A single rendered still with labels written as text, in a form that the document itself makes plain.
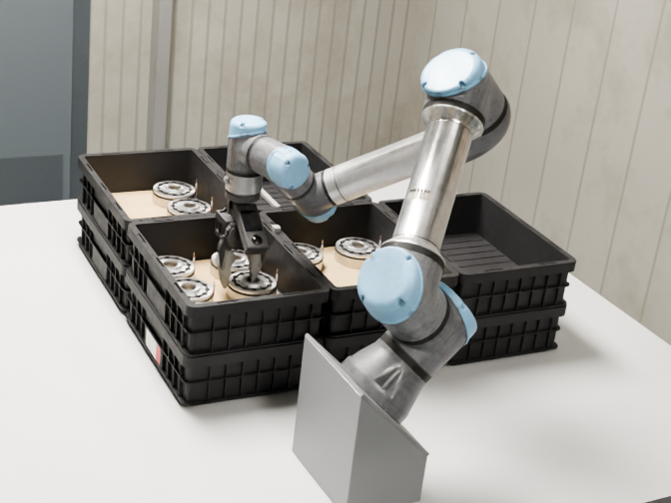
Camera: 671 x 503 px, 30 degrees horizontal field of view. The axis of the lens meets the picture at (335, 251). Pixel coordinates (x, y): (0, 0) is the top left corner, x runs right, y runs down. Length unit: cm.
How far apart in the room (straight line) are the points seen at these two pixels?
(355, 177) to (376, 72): 301
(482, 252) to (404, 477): 88
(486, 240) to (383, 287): 99
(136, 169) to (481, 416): 107
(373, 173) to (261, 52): 276
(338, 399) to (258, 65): 314
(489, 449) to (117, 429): 72
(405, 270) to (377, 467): 36
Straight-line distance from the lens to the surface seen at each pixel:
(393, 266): 209
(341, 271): 278
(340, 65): 536
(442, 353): 221
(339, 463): 221
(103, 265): 292
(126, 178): 309
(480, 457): 245
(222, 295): 263
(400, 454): 221
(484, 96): 228
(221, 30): 507
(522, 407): 264
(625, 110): 440
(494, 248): 302
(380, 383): 219
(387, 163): 244
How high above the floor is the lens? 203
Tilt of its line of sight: 25 degrees down
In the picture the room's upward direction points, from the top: 7 degrees clockwise
